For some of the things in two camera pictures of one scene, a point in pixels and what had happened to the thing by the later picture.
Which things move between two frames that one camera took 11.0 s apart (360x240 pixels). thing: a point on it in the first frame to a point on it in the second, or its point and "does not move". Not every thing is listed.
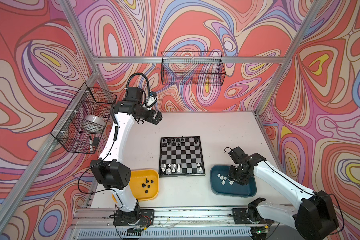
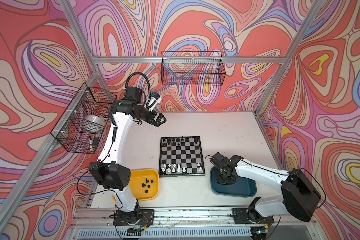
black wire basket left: (81, 127) does not move
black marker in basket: (91, 144) does not move
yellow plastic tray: (144, 184) does not move
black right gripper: (231, 176) to (233, 180)
